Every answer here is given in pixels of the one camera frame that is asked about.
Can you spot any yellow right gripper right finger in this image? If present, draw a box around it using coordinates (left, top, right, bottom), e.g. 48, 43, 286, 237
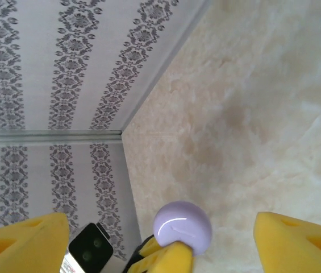
255, 212, 321, 273

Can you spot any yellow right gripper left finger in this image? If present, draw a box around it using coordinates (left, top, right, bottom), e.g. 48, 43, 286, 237
0, 212, 70, 273

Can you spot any purple round earbud case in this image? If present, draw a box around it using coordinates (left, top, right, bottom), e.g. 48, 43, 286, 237
153, 200, 213, 257

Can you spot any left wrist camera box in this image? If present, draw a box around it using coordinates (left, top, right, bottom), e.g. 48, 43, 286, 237
60, 222, 114, 273

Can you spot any grey wall base strip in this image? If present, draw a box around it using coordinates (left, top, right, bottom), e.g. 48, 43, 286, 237
120, 0, 214, 134

